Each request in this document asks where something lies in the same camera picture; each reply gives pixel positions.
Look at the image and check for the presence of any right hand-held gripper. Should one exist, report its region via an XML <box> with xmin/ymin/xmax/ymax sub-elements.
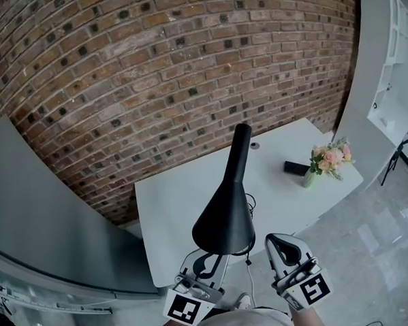
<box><xmin>264</xmin><ymin>229</ymin><xmax>335</xmax><ymax>313</ymax></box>

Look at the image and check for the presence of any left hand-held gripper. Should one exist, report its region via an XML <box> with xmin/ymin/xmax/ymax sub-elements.
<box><xmin>159</xmin><ymin>247</ymin><xmax>233</xmax><ymax>326</ymax></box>

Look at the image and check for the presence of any person's right forearm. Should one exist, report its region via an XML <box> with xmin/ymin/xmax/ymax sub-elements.
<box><xmin>288</xmin><ymin>306</ymin><xmax>323</xmax><ymax>326</ymax></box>

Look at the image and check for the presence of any person's white shoe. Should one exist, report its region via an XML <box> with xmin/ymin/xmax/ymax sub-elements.
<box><xmin>231</xmin><ymin>291</ymin><xmax>253</xmax><ymax>312</ymax></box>

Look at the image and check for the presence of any person's light shirt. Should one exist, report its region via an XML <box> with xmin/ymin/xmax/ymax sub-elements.
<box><xmin>186</xmin><ymin>306</ymin><xmax>296</xmax><ymax>326</ymax></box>

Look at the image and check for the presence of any pale green vase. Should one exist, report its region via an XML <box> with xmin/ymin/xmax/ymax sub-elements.
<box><xmin>300</xmin><ymin>168</ymin><xmax>319</xmax><ymax>189</ymax></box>

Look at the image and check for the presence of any black rectangular box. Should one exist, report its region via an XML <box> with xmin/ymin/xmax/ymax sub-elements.
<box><xmin>282</xmin><ymin>158</ymin><xmax>311</xmax><ymax>177</ymax></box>

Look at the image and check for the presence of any pink flower bouquet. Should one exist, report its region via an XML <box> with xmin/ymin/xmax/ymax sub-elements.
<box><xmin>307</xmin><ymin>136</ymin><xmax>356</xmax><ymax>183</ymax></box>

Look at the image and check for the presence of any grey metal cabinet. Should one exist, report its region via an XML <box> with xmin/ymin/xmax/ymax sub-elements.
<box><xmin>0</xmin><ymin>107</ymin><xmax>161</xmax><ymax>304</ymax></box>

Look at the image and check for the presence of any white shelf cabinet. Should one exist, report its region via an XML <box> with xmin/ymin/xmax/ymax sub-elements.
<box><xmin>360</xmin><ymin>0</ymin><xmax>408</xmax><ymax>145</ymax></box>

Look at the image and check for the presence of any grey fisheye camera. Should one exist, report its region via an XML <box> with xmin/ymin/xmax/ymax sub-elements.
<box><xmin>289</xmin><ymin>257</ymin><xmax>321</xmax><ymax>280</ymax></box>
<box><xmin>173</xmin><ymin>272</ymin><xmax>212</xmax><ymax>297</ymax></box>

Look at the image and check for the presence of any thin white cable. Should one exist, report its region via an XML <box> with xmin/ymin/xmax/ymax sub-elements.
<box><xmin>240</xmin><ymin>192</ymin><xmax>264</xmax><ymax>296</ymax></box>

